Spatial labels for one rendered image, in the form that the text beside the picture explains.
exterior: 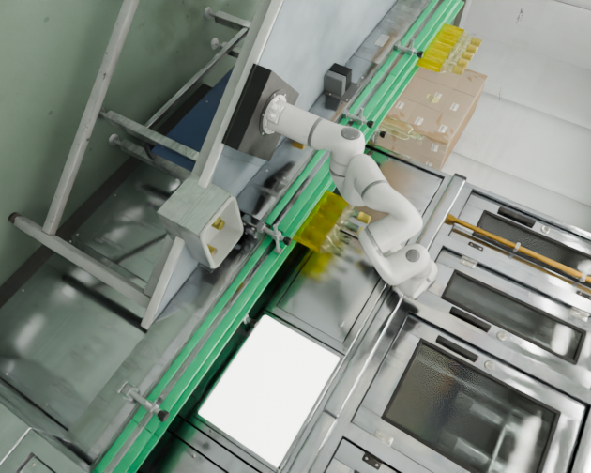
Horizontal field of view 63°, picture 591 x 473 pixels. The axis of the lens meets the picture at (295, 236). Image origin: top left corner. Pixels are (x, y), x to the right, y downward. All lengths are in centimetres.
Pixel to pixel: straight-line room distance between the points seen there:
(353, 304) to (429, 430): 48
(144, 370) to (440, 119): 460
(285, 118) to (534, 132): 562
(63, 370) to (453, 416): 135
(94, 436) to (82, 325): 52
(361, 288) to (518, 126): 531
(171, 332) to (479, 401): 104
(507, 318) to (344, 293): 60
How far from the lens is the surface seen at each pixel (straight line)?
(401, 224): 128
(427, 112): 565
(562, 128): 709
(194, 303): 162
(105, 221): 216
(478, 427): 178
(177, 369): 158
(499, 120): 688
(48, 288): 210
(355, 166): 135
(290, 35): 163
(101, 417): 159
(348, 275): 182
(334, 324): 174
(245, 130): 144
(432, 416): 175
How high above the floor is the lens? 149
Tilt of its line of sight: 17 degrees down
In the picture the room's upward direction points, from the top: 117 degrees clockwise
